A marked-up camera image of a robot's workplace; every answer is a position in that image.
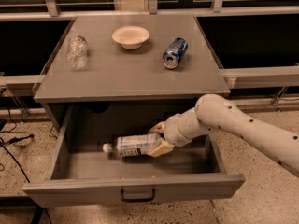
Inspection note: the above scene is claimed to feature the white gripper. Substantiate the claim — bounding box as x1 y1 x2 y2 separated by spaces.
148 114 189 158

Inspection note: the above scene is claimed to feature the blue label plastic bottle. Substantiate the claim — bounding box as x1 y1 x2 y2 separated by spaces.
102 133 161 157

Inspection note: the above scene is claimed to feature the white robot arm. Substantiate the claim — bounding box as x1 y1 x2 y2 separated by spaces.
149 94 299 176

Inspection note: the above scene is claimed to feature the grey drawer cabinet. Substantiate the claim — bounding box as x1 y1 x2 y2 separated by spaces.
35 15 230 104

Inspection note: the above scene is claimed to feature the open grey top drawer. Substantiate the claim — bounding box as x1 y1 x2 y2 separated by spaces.
23 103 245 208

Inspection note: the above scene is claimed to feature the clear crumpled plastic bottle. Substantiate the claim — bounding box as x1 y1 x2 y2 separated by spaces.
67 34 88 70

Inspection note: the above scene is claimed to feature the blue soda can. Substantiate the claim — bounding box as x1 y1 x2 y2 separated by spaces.
163 37 188 69

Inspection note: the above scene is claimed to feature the black drawer handle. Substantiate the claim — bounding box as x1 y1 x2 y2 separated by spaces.
120 188 156 203

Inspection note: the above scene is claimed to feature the metal railing frame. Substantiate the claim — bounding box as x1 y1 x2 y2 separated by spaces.
1 0 299 101

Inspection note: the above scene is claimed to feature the black floor cable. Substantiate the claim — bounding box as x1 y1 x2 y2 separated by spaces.
0 105 36 184

